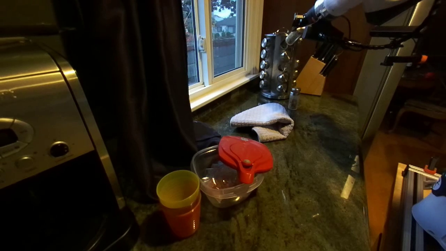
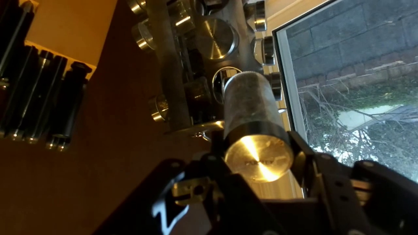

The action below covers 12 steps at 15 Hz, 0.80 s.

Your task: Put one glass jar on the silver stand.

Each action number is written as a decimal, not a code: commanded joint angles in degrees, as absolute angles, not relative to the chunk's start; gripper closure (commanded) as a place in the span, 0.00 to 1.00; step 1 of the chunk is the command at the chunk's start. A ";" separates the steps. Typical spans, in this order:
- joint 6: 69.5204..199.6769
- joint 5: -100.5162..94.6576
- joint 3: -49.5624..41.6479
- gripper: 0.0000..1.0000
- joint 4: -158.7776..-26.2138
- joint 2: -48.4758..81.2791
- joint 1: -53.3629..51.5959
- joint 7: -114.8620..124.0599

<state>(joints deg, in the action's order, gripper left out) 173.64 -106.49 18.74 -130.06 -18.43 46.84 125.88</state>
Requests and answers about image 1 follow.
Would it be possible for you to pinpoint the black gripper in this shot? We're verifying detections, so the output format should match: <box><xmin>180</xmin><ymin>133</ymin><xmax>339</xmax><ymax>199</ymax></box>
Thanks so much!
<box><xmin>292</xmin><ymin>13</ymin><xmax>347</xmax><ymax>50</ymax></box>

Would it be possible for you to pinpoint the silver spice rack stand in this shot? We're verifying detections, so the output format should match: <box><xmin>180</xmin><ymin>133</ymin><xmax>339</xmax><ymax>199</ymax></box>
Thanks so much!
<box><xmin>257</xmin><ymin>29</ymin><xmax>301</xmax><ymax>102</ymax></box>

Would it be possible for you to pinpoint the wooden knife block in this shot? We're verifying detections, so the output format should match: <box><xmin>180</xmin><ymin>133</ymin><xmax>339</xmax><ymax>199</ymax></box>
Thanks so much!
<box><xmin>294</xmin><ymin>54</ymin><xmax>328</xmax><ymax>98</ymax></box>

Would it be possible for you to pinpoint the folded white waffle towel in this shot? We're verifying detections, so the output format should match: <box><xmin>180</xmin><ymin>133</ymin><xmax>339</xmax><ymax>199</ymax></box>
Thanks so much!
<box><xmin>229</xmin><ymin>102</ymin><xmax>296</xmax><ymax>144</ymax></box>

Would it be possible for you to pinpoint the red plastic lid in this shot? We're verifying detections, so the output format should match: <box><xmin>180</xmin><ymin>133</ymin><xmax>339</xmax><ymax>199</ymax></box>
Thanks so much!
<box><xmin>216</xmin><ymin>135</ymin><xmax>276</xmax><ymax>186</ymax></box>

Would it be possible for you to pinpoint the dark folded cloth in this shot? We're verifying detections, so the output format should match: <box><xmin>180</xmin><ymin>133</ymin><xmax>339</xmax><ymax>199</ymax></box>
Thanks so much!
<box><xmin>193</xmin><ymin>119</ymin><xmax>223</xmax><ymax>151</ymax></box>

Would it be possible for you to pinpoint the clear glass food container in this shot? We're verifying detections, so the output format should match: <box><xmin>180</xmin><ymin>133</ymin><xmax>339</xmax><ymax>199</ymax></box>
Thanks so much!
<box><xmin>190</xmin><ymin>144</ymin><xmax>269</xmax><ymax>209</ymax></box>

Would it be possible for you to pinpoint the dark curtain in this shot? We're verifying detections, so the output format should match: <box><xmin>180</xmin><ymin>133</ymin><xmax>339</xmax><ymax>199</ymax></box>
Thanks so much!
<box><xmin>51</xmin><ymin>0</ymin><xmax>200</xmax><ymax>205</ymax></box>

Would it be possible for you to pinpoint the wooden base board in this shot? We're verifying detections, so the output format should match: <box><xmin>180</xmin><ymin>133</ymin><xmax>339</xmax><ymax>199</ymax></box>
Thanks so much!
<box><xmin>381</xmin><ymin>162</ymin><xmax>410</xmax><ymax>251</ymax></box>

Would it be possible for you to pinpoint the yellow plastic cup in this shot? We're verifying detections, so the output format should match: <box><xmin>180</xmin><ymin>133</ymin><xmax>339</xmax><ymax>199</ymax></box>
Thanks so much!
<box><xmin>155</xmin><ymin>169</ymin><xmax>202</xmax><ymax>209</ymax></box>

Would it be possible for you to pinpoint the orange plastic cup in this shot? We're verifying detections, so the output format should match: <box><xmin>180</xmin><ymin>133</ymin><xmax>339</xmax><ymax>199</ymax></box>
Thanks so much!
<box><xmin>159</xmin><ymin>194</ymin><xmax>204</xmax><ymax>241</ymax></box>

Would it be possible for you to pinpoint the silver black coffee maker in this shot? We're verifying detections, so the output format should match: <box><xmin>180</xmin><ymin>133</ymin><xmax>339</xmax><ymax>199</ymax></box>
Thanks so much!
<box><xmin>0</xmin><ymin>39</ymin><xmax>140</xmax><ymax>251</ymax></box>

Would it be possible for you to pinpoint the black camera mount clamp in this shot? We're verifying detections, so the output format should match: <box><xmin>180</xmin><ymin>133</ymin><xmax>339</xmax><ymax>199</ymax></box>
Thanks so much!
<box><xmin>370</xmin><ymin>25</ymin><xmax>430</xmax><ymax>67</ymax></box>

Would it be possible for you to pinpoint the aluminium mounting rail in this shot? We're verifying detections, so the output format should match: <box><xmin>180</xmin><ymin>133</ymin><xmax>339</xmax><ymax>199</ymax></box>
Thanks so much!
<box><xmin>400</xmin><ymin>162</ymin><xmax>444</xmax><ymax>251</ymax></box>

